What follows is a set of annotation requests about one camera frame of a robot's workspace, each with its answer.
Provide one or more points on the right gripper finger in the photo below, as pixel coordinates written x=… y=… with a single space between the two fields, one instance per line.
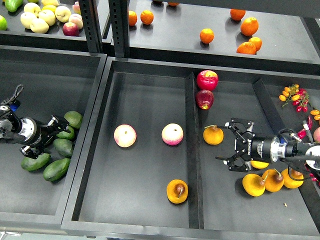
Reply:
x=242 y=129
x=235 y=163

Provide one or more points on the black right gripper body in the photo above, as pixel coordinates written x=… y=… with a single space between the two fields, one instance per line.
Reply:
x=258 y=148

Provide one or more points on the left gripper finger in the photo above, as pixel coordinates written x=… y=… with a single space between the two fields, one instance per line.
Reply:
x=57 y=125
x=33 y=151

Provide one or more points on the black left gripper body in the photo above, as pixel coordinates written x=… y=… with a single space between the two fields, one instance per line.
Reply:
x=34 y=131

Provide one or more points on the dark green avocado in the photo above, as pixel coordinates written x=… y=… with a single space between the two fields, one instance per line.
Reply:
x=30 y=164

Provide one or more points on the yellow pear with brown stem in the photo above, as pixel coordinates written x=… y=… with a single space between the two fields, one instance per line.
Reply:
x=177 y=191

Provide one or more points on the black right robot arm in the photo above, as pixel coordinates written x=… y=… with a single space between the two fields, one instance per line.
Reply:
x=285 y=147

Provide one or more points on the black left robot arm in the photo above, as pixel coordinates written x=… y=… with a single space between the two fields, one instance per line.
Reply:
x=10 y=124

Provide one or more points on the green avocado top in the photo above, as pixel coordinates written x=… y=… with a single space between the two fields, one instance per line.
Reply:
x=74 y=118

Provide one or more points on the yellow pear upper right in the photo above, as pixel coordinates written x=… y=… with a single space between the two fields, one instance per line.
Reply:
x=258 y=164

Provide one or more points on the green avocado bottom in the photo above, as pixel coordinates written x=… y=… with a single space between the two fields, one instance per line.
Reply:
x=56 y=170

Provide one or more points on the yellow pear lower left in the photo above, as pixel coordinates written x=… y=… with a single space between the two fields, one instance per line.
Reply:
x=253 y=184

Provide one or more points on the yellow pear near divider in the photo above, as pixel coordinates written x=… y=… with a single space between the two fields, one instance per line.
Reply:
x=213 y=135

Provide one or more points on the yellow pear lower middle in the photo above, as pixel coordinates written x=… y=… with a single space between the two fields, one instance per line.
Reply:
x=274 y=180

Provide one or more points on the yellow pear lower right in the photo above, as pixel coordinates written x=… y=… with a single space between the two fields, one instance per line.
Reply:
x=292 y=178

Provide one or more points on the red chili pepper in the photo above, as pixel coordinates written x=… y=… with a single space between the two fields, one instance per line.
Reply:
x=306 y=131

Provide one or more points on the black left tray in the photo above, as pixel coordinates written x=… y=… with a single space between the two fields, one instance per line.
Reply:
x=55 y=82

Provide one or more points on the black tray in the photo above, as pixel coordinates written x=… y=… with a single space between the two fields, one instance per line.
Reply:
x=55 y=82
x=121 y=192

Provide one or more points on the dark red apple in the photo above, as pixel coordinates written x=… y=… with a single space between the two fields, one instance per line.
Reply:
x=204 y=99

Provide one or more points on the pink peach right edge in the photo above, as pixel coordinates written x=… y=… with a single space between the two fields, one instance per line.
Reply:
x=316 y=135

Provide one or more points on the cherry tomato bunch bottom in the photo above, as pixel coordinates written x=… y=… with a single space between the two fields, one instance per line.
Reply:
x=315 y=175

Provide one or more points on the cherry tomato bunch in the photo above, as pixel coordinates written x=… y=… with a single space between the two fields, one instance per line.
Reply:
x=299 y=97
x=315 y=175

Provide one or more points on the orange cherry tomatoes pair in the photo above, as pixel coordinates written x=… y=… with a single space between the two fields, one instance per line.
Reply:
x=316 y=114

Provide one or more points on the bright red apple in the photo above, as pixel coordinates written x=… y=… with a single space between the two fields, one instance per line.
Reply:
x=207 y=80

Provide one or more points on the cherry tomato bunch top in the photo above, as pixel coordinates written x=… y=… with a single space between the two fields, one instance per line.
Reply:
x=299 y=97

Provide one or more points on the pink yellow peach left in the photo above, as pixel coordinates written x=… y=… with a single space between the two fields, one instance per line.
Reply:
x=125 y=135

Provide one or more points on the pink yellow peach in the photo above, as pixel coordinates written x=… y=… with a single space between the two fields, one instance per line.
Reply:
x=125 y=135
x=172 y=134

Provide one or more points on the pink yellow peach right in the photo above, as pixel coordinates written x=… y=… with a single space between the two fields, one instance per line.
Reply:
x=172 y=134

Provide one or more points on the orange on shelf front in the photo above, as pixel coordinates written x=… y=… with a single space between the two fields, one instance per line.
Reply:
x=247 y=48

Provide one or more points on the orange on shelf right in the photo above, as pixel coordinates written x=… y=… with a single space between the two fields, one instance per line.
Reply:
x=257 y=42

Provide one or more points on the black centre tray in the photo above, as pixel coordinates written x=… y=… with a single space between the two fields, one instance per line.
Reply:
x=121 y=192

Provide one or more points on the red apple on shelf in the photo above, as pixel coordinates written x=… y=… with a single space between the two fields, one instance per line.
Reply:
x=70 y=29

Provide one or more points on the orange on shelf middle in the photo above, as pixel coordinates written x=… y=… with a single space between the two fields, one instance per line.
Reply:
x=206 y=35

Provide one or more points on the pale yellow apple front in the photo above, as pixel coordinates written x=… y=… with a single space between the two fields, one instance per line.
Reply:
x=39 y=26

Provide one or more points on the large orange on shelf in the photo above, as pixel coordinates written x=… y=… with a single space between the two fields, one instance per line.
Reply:
x=249 y=26

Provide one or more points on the pink peach on shelf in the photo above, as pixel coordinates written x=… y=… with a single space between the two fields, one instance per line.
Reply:
x=76 y=19

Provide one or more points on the pale yellow apple middle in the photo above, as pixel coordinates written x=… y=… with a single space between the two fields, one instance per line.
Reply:
x=48 y=16

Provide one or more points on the pale yellow apple right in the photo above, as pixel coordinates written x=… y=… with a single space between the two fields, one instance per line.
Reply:
x=62 y=13

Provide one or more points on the pale yellow apple left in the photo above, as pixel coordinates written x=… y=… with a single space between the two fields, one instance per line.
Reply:
x=26 y=19

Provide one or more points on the black shelf post left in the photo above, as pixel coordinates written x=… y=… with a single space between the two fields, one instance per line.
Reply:
x=91 y=25

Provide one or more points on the black shelf post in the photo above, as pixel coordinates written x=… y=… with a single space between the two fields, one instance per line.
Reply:
x=91 y=25
x=119 y=18

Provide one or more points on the black shelf post right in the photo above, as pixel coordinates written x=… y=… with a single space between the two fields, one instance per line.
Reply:
x=119 y=18

